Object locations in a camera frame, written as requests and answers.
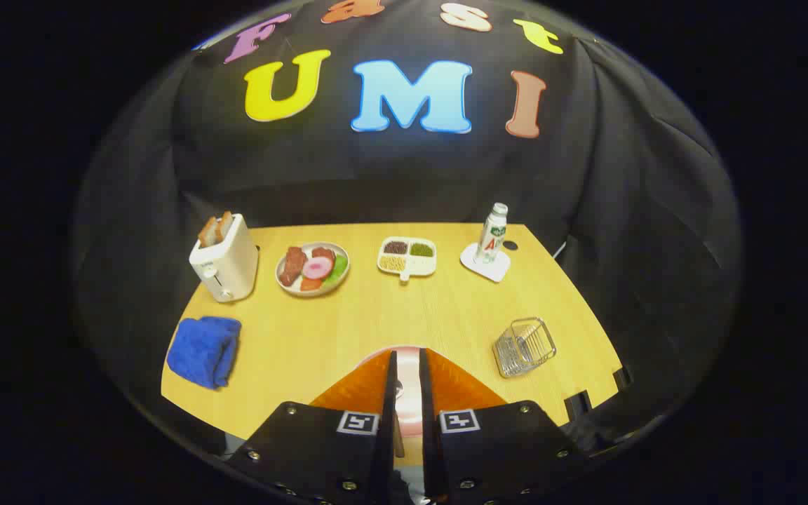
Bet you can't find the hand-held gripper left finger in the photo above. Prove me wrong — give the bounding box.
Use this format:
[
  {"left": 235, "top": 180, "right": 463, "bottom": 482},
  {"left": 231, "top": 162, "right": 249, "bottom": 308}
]
[{"left": 225, "top": 349, "right": 399, "bottom": 505}]

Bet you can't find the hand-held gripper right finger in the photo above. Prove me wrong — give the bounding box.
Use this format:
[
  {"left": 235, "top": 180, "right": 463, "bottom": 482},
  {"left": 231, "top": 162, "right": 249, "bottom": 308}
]
[{"left": 418, "top": 347, "right": 591, "bottom": 505}]

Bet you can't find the pink round plate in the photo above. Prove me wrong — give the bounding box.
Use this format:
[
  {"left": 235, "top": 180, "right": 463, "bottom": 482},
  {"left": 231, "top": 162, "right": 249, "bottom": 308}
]
[{"left": 358, "top": 345, "right": 447, "bottom": 437}]

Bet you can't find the white divided tray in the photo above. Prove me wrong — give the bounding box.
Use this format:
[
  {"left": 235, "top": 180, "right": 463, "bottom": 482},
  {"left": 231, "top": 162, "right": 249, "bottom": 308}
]
[{"left": 377, "top": 236, "right": 438, "bottom": 282}]

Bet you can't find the green lettuce leaf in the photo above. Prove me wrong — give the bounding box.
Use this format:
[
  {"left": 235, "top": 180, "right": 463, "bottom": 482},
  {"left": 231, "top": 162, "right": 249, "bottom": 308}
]
[{"left": 323, "top": 254, "right": 349, "bottom": 287}]

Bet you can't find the white square coaster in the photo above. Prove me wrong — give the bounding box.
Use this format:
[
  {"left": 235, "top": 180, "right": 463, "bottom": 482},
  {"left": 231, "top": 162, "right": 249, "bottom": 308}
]
[{"left": 459, "top": 242, "right": 512, "bottom": 283}]

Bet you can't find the grey round food plate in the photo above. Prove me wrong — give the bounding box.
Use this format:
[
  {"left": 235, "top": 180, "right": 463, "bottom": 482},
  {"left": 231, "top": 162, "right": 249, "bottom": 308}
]
[{"left": 275, "top": 242, "right": 351, "bottom": 298}]

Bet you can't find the pink ham slice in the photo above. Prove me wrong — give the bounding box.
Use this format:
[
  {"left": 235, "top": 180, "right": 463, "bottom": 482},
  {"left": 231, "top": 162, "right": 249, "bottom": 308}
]
[{"left": 302, "top": 256, "right": 335, "bottom": 281}]

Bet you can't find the white drink bottle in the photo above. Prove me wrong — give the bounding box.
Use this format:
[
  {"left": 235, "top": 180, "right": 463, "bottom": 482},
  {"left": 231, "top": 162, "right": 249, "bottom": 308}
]
[{"left": 473, "top": 203, "right": 509, "bottom": 266}]

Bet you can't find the blue folded cloth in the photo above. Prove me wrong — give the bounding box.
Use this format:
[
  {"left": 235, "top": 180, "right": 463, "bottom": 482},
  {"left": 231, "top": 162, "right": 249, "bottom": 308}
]
[{"left": 166, "top": 316, "right": 242, "bottom": 391}]

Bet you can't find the white toaster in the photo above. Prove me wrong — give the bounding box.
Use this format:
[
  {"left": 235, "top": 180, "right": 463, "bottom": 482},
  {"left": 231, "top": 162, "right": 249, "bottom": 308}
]
[{"left": 189, "top": 213, "right": 260, "bottom": 304}]

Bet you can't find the metal wire basket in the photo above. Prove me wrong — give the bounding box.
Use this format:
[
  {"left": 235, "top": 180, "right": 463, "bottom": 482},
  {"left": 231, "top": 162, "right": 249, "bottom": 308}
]
[{"left": 493, "top": 317, "right": 558, "bottom": 379}]

